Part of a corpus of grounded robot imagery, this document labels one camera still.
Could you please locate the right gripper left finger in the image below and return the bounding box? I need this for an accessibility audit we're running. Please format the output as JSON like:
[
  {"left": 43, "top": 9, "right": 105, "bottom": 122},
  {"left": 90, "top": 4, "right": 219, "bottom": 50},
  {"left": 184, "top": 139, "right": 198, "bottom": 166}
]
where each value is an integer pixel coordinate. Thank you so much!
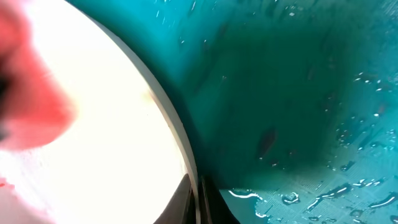
[{"left": 154, "top": 174, "right": 196, "bottom": 224}]

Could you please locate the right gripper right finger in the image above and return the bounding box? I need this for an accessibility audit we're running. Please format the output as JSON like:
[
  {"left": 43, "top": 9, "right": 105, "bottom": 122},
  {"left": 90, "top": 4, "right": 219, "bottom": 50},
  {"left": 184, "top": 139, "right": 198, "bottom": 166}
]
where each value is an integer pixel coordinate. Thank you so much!
[{"left": 198, "top": 176, "right": 240, "bottom": 224}]

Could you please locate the white plate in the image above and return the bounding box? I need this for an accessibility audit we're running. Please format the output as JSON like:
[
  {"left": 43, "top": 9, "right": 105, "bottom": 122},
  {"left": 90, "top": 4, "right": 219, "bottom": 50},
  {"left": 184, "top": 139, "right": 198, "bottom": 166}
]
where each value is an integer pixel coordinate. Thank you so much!
[{"left": 1, "top": 1, "right": 192, "bottom": 223}]

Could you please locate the red sponge with dark back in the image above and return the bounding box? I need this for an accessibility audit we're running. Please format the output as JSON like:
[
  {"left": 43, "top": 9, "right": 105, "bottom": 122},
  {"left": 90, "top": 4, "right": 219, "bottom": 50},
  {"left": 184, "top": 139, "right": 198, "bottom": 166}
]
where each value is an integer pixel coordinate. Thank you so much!
[{"left": 1, "top": 1, "right": 75, "bottom": 151}]

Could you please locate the teal plastic tray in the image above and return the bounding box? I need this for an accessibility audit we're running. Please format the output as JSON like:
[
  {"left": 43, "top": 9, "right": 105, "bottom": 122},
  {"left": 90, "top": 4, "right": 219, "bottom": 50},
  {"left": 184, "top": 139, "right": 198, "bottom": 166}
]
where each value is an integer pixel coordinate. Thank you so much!
[{"left": 73, "top": 0, "right": 397, "bottom": 224}]

